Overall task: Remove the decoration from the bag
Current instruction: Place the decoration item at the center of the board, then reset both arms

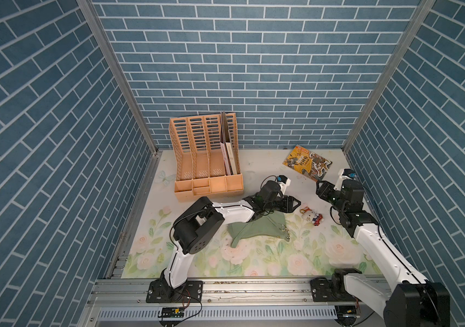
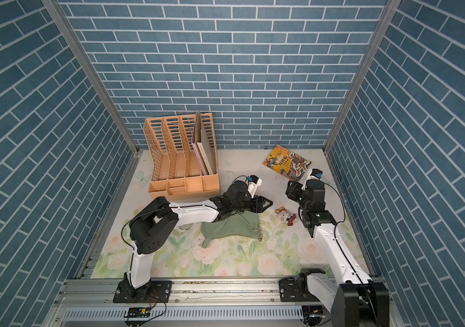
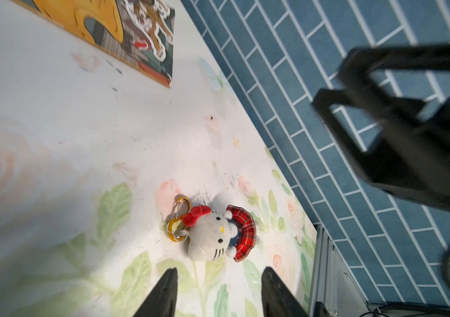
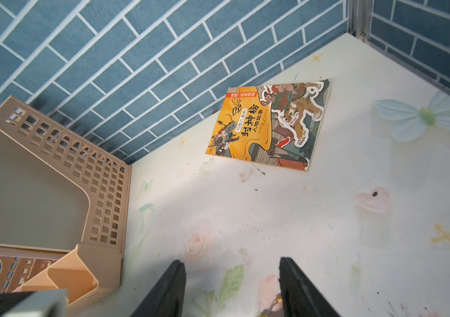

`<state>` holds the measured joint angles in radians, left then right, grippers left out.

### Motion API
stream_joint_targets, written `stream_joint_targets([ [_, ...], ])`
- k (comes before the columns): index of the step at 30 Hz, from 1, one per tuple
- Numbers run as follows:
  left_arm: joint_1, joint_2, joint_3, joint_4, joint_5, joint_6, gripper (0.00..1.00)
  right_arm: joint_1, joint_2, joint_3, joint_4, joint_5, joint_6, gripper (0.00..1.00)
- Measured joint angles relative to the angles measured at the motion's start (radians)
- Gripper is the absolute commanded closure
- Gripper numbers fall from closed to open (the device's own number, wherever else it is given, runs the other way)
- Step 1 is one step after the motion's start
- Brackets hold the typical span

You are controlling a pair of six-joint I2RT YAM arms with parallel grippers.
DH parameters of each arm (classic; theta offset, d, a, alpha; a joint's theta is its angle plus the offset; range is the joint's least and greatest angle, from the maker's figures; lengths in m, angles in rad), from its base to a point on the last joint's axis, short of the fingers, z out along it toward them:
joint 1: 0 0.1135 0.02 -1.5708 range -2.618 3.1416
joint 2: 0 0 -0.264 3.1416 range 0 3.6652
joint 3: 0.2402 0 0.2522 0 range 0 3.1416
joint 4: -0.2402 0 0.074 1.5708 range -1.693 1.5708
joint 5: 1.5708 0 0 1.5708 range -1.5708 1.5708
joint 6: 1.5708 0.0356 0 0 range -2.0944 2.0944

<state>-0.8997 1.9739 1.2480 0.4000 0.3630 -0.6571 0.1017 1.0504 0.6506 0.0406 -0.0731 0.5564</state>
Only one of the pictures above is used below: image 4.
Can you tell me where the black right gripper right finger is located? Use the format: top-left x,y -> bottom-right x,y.
279,257 -> 340,317

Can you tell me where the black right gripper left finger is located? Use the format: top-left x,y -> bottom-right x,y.
131,260 -> 187,317

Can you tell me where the gold carabiner clip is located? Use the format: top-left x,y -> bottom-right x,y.
262,297 -> 282,317

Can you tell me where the floral table mat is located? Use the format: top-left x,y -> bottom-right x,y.
84,34 -> 450,316

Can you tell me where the orange illustrated comic book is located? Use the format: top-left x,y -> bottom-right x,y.
206,80 -> 330,171

